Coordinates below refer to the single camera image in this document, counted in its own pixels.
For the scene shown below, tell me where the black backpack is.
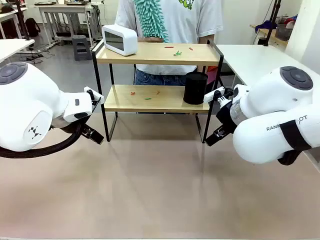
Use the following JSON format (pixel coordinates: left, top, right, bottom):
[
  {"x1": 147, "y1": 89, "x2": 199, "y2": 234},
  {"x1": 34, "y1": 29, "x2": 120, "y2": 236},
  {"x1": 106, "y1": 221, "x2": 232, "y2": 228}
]
[{"x1": 24, "y1": 17, "x2": 42, "y2": 38}]

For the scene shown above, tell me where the black strap on arm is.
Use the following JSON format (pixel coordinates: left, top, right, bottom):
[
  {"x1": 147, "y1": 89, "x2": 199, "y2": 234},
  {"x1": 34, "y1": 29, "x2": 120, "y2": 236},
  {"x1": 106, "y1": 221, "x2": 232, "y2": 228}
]
[{"x1": 276, "y1": 119, "x2": 314, "y2": 166}]

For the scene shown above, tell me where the large white table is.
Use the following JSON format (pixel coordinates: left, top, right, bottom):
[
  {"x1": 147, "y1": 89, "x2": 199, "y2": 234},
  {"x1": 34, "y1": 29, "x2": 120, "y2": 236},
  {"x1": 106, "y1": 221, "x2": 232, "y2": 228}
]
[{"x1": 214, "y1": 44, "x2": 303, "y2": 87}]

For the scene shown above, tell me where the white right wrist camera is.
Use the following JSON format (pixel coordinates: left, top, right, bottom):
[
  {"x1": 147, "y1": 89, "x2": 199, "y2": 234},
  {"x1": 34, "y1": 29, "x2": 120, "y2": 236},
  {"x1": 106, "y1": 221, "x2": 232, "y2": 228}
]
[{"x1": 203, "y1": 86, "x2": 225, "y2": 104}]

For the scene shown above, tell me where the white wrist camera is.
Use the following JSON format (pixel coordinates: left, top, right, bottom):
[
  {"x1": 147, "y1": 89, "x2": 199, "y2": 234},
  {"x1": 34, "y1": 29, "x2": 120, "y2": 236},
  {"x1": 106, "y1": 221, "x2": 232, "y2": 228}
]
[
  {"x1": 203, "y1": 86, "x2": 225, "y2": 104},
  {"x1": 83, "y1": 86, "x2": 105, "y2": 101}
]

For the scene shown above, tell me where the black braided cable sleeve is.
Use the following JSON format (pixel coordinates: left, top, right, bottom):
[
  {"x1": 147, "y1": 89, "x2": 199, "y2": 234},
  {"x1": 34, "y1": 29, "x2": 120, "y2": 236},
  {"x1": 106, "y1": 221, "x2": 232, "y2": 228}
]
[{"x1": 0, "y1": 119, "x2": 89, "y2": 159}]

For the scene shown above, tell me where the white background desk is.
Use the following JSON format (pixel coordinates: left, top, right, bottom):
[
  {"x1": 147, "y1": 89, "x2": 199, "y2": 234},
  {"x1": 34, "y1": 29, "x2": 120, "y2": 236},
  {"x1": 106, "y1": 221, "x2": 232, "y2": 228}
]
[{"x1": 0, "y1": 6, "x2": 29, "y2": 40}]

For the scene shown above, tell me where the person in white t-shirt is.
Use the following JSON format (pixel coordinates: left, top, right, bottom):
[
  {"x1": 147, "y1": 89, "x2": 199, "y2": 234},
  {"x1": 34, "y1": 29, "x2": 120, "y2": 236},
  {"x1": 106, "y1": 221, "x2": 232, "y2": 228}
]
[{"x1": 114, "y1": 0, "x2": 224, "y2": 87}]

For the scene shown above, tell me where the black stand pole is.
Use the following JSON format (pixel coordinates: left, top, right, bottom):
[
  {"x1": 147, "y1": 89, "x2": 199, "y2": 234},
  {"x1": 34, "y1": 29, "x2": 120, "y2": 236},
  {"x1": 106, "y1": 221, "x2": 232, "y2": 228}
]
[
  {"x1": 15, "y1": 0, "x2": 31, "y2": 42},
  {"x1": 262, "y1": 0, "x2": 282, "y2": 47}
]

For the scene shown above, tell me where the grey metal-frame desk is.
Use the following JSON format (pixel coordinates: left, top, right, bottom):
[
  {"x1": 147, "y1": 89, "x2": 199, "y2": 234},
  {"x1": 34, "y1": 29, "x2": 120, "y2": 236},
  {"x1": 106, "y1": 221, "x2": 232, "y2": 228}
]
[{"x1": 37, "y1": 1, "x2": 101, "y2": 49}]

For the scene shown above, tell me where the grey mesh basket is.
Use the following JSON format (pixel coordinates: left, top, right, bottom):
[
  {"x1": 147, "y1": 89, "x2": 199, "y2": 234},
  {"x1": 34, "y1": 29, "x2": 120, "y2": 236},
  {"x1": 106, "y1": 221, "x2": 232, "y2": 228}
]
[{"x1": 274, "y1": 23, "x2": 295, "y2": 42}]

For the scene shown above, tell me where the white side table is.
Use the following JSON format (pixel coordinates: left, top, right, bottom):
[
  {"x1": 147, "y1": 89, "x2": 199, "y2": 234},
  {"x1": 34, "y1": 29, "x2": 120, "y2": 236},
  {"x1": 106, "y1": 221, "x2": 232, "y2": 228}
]
[{"x1": 0, "y1": 38, "x2": 36, "y2": 64}]

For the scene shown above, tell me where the grey plastic step stool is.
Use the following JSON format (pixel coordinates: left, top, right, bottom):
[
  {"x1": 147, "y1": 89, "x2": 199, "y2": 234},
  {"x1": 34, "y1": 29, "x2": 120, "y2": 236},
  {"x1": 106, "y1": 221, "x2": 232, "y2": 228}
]
[{"x1": 71, "y1": 34, "x2": 93, "y2": 62}]

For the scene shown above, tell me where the wooden two-tier black-frame shelf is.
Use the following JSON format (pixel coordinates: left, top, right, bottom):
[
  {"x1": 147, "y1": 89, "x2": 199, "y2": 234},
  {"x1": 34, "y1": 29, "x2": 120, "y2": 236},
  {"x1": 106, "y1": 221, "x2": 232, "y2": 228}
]
[{"x1": 91, "y1": 38, "x2": 225, "y2": 145}]

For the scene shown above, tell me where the person's right hand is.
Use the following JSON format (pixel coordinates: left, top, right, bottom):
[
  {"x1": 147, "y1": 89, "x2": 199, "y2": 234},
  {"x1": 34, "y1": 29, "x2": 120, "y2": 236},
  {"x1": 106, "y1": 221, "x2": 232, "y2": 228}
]
[{"x1": 138, "y1": 35, "x2": 164, "y2": 44}]

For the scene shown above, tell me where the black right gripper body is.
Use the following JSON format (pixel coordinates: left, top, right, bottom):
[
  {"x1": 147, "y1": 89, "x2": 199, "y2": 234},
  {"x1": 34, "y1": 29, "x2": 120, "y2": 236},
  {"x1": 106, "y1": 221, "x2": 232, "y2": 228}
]
[{"x1": 215, "y1": 100, "x2": 241, "y2": 134}]

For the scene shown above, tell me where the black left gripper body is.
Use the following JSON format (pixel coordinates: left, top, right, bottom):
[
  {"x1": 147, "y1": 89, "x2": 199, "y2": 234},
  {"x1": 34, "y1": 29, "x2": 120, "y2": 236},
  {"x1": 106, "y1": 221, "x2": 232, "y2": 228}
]
[{"x1": 74, "y1": 120, "x2": 92, "y2": 137}]

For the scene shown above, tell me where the wooden background table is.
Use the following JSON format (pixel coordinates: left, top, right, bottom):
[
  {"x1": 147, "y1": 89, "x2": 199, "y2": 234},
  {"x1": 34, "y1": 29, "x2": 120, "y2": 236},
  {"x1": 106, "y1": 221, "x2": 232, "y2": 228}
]
[{"x1": 249, "y1": 23, "x2": 290, "y2": 47}]

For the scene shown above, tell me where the black mesh cup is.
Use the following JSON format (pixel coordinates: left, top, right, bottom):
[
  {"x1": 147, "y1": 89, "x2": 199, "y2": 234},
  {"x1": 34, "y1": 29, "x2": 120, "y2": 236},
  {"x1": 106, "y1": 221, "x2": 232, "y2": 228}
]
[{"x1": 182, "y1": 71, "x2": 209, "y2": 106}]

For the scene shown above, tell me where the white digital clock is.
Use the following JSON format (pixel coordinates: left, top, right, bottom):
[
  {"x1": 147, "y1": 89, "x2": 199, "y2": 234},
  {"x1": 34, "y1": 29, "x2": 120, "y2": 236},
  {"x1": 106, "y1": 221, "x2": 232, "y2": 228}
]
[{"x1": 101, "y1": 24, "x2": 139, "y2": 57}]

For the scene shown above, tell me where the teal chenille duster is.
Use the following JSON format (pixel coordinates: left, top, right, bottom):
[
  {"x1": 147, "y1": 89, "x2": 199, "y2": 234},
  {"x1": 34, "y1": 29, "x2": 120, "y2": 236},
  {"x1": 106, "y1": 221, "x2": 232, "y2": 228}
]
[{"x1": 134, "y1": 0, "x2": 169, "y2": 44}]

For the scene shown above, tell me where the blue cloth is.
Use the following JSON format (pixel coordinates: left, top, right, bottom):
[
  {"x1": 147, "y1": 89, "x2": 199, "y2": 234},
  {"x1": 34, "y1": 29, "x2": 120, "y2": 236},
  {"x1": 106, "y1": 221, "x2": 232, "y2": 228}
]
[{"x1": 254, "y1": 19, "x2": 279, "y2": 34}]

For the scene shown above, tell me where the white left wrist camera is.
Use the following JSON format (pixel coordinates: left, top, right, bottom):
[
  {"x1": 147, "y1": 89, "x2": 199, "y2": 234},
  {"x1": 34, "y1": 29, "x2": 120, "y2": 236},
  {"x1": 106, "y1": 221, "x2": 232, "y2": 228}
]
[{"x1": 83, "y1": 86, "x2": 105, "y2": 101}]

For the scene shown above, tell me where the person's left forearm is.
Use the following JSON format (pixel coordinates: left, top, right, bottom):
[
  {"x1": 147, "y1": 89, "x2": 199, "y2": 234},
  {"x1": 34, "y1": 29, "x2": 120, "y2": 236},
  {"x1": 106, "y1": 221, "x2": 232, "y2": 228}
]
[{"x1": 198, "y1": 34, "x2": 216, "y2": 45}]

